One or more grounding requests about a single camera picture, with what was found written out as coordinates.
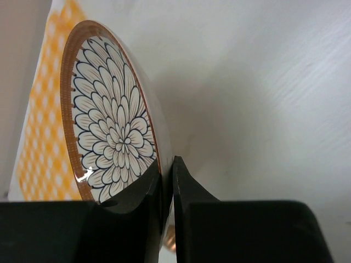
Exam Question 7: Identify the yellow white checkered cloth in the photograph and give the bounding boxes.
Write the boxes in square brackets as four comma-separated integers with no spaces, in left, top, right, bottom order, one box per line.
[8,1,86,202]

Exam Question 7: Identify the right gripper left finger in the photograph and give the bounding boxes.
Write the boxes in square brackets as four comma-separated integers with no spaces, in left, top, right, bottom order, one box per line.
[93,161,163,262]

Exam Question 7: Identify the patterned ceramic plate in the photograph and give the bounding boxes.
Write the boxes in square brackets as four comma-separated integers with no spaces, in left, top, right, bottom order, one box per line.
[60,20,173,248]

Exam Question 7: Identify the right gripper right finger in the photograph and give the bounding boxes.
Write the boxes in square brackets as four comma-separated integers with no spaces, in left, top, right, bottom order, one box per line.
[172,156,222,262]

